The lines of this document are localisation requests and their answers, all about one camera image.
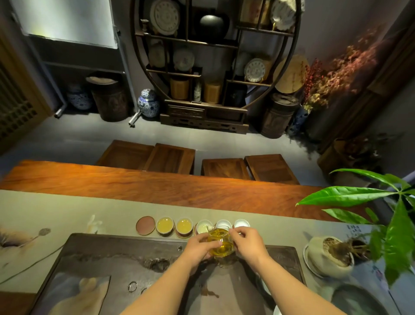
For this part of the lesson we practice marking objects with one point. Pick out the person's right hand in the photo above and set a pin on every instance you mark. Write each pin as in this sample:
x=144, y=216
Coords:
x=251, y=245

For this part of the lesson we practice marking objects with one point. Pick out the person's left hand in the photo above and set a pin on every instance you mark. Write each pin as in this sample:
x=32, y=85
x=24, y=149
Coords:
x=194, y=250

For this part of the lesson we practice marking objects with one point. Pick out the person's left thumb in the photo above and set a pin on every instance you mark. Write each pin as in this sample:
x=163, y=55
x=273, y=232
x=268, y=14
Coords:
x=202, y=237

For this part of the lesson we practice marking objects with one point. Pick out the person's right thumb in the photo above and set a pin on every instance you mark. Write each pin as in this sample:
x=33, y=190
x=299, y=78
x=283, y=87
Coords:
x=234, y=242

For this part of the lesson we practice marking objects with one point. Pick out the glass tea pitcher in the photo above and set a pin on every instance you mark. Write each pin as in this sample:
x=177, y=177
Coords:
x=221, y=245

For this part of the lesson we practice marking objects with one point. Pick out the person's left forearm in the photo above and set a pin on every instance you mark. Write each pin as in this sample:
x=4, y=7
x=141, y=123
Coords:
x=162, y=290

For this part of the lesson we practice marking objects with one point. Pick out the person's right forearm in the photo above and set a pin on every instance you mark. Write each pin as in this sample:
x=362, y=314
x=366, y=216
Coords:
x=291, y=288

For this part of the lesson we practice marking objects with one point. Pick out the small white teacup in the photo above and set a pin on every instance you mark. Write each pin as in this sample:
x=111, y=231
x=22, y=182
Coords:
x=203, y=227
x=242, y=223
x=223, y=224

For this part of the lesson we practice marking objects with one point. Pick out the small cup with yellow tea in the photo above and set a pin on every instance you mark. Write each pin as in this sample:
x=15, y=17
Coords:
x=184, y=226
x=165, y=225

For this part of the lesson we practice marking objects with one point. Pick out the round brown coaster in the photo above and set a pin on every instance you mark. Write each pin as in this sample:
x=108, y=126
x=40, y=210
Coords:
x=145, y=225

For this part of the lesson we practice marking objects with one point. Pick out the square wooden stool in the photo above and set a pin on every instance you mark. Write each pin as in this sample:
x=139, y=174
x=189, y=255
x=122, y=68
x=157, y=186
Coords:
x=170, y=159
x=270, y=168
x=226, y=168
x=124, y=155

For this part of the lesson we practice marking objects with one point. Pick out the white saucer under pot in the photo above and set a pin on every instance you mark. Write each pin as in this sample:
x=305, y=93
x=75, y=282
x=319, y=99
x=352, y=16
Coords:
x=306, y=259

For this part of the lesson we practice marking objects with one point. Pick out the dark stone tea tray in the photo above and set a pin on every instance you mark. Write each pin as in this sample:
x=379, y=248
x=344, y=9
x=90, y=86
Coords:
x=129, y=259

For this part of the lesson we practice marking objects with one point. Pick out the white ceramic plant pot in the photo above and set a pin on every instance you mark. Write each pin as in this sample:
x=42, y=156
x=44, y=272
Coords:
x=319, y=259

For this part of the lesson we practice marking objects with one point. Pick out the round dark wooden display shelf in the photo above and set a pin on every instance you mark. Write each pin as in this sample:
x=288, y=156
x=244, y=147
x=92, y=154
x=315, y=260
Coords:
x=204, y=113

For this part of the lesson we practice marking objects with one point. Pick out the green leafy plant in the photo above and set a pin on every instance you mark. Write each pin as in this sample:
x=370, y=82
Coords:
x=350, y=194

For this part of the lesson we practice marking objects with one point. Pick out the dark carved wooden barrel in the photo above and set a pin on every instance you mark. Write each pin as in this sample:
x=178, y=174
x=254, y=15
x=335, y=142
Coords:
x=278, y=115

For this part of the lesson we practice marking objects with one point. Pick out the tall blue and white vase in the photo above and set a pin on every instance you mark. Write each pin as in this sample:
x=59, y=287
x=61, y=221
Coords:
x=298, y=120

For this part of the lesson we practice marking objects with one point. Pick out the brown woven basket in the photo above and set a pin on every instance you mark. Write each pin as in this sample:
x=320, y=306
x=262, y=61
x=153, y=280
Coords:
x=347, y=159

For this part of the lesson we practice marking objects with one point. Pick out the blue and white porcelain jar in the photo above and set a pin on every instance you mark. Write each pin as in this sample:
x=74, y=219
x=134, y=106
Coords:
x=148, y=103
x=78, y=97

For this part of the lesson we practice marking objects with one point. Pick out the yellow bamboo canister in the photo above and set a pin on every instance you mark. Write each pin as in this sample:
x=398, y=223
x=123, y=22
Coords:
x=212, y=92
x=179, y=88

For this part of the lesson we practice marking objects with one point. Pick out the small white bottle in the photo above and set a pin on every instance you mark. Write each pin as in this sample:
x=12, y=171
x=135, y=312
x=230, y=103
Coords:
x=197, y=92

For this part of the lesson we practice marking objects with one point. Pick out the dark square box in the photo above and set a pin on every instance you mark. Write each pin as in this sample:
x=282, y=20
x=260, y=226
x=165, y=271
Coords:
x=235, y=94

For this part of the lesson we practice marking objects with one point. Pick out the grey painted table runner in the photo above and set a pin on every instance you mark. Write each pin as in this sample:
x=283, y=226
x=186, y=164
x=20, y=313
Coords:
x=48, y=214

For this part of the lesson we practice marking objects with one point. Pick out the dark wooden barrel with lid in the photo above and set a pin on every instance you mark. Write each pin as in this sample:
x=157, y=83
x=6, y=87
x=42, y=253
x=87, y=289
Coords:
x=108, y=99

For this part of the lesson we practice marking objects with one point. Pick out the round tea cake disc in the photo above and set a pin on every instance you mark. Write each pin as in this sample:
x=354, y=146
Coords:
x=157, y=55
x=183, y=60

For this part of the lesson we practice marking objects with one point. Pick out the dried red flower bouquet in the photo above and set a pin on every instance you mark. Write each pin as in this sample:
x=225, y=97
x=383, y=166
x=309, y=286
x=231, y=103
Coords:
x=343, y=68

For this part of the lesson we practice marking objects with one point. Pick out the black round vase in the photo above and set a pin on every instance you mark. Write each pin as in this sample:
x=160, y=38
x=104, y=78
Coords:
x=212, y=27

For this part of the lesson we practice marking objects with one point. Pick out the large white patterned plate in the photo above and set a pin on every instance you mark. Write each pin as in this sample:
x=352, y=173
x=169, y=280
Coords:
x=164, y=16

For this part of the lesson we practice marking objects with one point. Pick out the wooden lattice door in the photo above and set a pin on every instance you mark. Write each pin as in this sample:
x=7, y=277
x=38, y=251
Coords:
x=19, y=103

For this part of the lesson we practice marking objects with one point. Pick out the brown wooden canister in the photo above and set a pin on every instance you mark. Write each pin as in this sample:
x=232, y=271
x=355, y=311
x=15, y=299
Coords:
x=254, y=12

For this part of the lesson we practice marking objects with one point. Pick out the white crumpled paper bundle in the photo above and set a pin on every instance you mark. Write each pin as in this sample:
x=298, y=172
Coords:
x=287, y=13

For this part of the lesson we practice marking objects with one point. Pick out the white screen on stand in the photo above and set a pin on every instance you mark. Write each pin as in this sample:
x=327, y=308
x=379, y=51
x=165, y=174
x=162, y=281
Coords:
x=64, y=22

